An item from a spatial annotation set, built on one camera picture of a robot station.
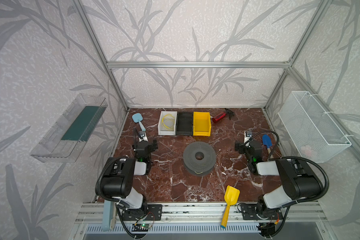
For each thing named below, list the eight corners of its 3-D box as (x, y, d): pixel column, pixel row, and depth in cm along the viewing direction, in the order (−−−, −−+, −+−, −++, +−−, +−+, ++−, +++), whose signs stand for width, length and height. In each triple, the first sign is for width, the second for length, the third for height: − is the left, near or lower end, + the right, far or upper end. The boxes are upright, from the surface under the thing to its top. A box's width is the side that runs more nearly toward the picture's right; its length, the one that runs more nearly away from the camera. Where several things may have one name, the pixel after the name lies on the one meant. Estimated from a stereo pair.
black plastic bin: (176, 136, 106) (175, 130, 100) (177, 116, 118) (177, 110, 112) (192, 136, 106) (193, 130, 100) (192, 116, 118) (192, 110, 112)
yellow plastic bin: (193, 137, 105) (193, 131, 100) (192, 117, 117) (193, 111, 112) (211, 137, 105) (212, 131, 100) (208, 117, 117) (209, 111, 112)
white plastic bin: (159, 136, 106) (157, 130, 100) (162, 117, 117) (160, 111, 111) (175, 136, 106) (175, 130, 100) (177, 117, 117) (176, 111, 111)
